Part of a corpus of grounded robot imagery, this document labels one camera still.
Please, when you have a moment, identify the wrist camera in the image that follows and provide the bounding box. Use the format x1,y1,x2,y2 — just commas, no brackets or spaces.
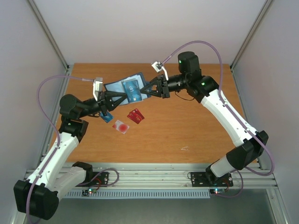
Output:
93,77,103,101
151,61,169,81

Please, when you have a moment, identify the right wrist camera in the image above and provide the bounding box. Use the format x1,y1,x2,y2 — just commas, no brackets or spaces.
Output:
151,61,169,81

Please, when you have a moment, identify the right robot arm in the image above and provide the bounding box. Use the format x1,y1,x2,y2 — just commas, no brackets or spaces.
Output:
141,51,269,185

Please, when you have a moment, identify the blue slotted cable duct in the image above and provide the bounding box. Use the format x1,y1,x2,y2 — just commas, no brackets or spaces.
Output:
64,189,210,200

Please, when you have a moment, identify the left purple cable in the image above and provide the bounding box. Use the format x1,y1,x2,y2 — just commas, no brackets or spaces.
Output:
25,75,95,224

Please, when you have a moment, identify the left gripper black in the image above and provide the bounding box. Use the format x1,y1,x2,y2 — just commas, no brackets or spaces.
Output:
78,90,127,118

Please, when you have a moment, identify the right rear aluminium post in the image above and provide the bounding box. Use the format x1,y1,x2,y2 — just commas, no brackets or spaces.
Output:
230,0,274,72

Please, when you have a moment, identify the circuit board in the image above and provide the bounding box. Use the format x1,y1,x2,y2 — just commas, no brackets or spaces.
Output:
210,188,227,195
81,189,97,197

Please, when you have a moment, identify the aluminium post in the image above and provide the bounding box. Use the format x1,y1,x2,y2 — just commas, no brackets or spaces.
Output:
230,0,274,72
26,0,69,71

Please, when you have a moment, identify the white card red circle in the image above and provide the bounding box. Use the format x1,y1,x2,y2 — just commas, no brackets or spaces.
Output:
112,120,129,134

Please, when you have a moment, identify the blue card holder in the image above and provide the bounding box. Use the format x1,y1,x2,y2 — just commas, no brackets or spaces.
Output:
104,72,150,105

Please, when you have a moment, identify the aluminium rail frame front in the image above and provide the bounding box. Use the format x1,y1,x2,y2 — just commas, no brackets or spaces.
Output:
90,162,278,189

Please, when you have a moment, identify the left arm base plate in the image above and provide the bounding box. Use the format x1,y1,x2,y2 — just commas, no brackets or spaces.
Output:
88,172,109,187

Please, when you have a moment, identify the small blue card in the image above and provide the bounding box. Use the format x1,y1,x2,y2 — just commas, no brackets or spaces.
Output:
100,112,114,123

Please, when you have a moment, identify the left circuit board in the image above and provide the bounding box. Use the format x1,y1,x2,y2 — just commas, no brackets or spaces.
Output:
81,189,97,197

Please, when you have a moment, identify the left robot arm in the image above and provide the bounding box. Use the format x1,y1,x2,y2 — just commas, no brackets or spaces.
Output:
14,91,127,220

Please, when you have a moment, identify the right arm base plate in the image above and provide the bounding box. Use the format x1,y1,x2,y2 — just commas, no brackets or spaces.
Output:
187,172,234,188

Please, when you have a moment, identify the right circuit board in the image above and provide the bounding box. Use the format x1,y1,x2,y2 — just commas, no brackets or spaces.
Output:
210,188,227,195

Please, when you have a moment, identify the left rear aluminium post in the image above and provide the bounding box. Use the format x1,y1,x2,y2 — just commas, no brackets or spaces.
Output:
26,0,69,71

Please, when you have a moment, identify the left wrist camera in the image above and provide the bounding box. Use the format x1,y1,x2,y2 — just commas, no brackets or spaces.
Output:
93,77,103,101

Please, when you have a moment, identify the blue VIP card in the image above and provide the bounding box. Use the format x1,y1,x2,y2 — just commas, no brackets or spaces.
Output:
122,79,142,103

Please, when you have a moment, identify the red VIP card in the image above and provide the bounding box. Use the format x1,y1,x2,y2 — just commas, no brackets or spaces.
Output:
127,111,144,124

